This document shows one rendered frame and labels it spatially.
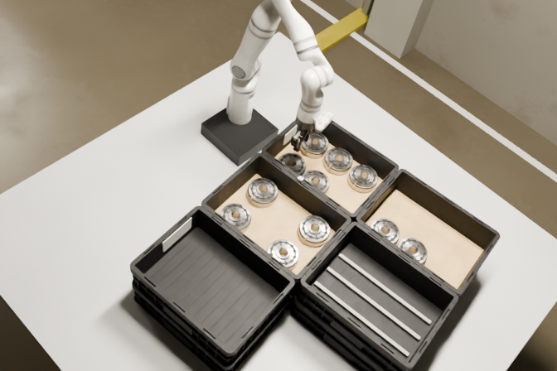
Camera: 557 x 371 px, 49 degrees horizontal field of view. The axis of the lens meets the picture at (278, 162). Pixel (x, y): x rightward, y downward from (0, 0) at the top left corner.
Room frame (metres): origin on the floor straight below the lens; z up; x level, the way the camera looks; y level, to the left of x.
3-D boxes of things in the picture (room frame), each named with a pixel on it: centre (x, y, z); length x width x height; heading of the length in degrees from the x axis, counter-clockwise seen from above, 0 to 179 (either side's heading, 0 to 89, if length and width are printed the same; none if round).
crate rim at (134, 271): (0.83, 0.12, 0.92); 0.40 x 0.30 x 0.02; 61
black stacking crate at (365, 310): (0.90, -0.38, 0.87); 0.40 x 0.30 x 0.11; 61
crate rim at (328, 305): (0.90, -0.38, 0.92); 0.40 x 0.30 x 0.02; 61
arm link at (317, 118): (1.37, -0.08, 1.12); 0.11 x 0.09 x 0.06; 67
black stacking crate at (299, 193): (1.09, -0.03, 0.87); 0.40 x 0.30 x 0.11; 61
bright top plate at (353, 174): (1.37, -0.31, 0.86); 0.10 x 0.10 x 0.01
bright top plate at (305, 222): (1.11, -0.16, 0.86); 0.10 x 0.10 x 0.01
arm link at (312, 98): (1.37, -0.05, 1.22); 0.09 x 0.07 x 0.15; 134
